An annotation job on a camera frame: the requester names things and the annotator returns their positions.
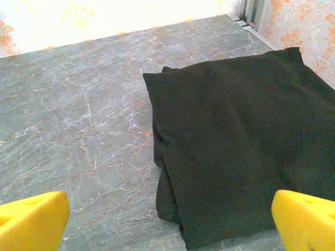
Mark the aluminium table side rail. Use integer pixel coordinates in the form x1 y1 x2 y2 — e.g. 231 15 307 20
230 14 278 52

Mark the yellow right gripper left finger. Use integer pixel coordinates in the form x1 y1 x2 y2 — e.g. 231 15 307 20
0 191 71 251

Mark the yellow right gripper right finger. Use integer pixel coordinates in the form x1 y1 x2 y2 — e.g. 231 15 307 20
271 189 335 251

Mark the black folded t-shirt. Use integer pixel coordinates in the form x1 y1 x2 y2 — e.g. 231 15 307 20
142 47 335 250

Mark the aluminium frame post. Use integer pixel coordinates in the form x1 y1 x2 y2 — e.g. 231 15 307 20
237 0 266 29

